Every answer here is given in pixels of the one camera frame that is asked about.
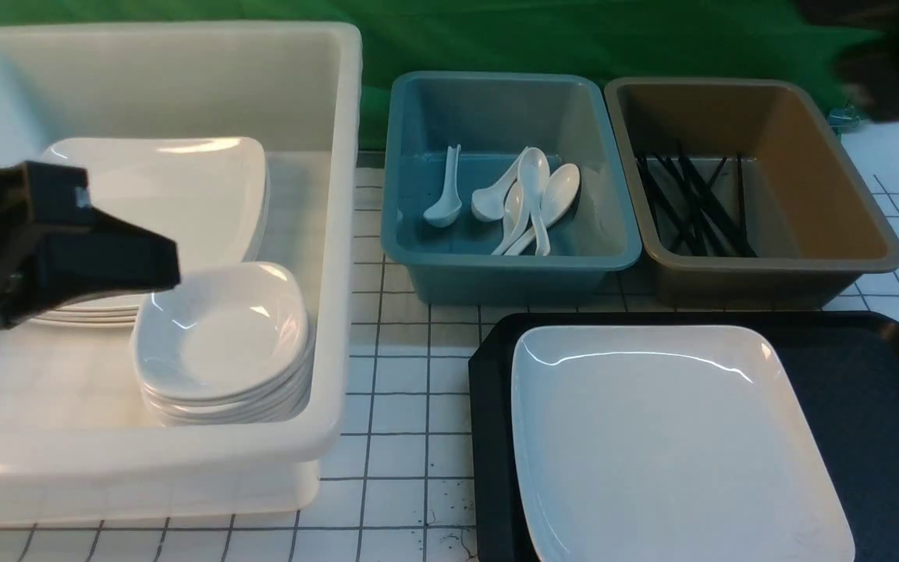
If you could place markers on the large white plastic tub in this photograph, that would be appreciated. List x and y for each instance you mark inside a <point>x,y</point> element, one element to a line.
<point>76,440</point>

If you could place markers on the stack of white square plates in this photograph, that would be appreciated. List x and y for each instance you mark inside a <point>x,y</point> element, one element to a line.
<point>210,195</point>

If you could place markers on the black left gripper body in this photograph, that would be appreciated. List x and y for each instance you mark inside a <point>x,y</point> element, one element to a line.
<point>37,200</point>

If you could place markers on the white spoon long centre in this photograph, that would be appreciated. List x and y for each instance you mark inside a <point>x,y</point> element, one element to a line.
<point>533,174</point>

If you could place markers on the black chopsticks in bin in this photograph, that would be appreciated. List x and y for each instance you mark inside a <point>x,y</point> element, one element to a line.
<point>688,215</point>

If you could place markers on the brown plastic bin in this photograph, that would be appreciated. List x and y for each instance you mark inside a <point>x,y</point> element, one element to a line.
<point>812,222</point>

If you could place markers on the green cloth backdrop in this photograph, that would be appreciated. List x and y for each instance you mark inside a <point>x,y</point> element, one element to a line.
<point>598,40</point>

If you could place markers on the stack of white bowls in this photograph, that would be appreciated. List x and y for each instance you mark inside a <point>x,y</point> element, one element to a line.
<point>232,345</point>

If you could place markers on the white spoon short middle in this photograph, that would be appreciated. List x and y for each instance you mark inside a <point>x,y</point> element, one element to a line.
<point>487,204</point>

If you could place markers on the metal clamp on backdrop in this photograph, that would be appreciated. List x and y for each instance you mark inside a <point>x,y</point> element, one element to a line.
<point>843,120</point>

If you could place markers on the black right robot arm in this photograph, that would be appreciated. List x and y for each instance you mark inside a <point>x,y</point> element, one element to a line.
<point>869,70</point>

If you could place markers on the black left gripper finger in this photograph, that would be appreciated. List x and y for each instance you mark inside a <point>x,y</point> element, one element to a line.
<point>108,257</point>

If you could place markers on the black serving tray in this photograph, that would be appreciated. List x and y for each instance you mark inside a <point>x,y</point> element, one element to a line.
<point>844,366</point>

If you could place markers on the white square rice plate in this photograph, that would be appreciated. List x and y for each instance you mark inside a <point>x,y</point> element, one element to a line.
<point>667,443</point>

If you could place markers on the blue plastic bin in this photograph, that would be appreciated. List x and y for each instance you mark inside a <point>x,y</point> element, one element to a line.
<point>493,116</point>

